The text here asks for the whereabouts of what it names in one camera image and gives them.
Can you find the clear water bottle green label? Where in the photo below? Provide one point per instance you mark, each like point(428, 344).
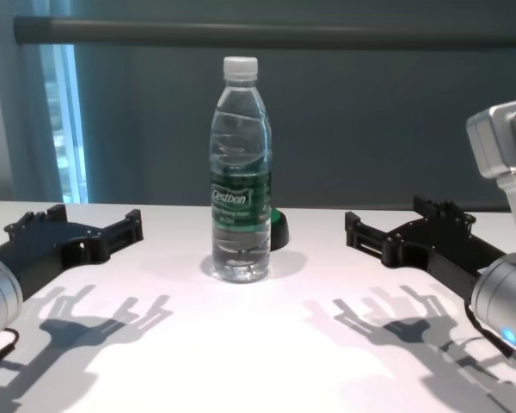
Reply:
point(241, 172)

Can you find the grey horizontal rail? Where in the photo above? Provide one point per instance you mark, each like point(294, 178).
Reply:
point(241, 33)

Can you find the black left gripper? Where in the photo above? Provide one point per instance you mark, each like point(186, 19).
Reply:
point(49, 249)

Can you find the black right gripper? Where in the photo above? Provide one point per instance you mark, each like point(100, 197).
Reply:
point(443, 254)

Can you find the black round button green top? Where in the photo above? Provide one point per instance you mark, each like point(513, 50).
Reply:
point(280, 232)

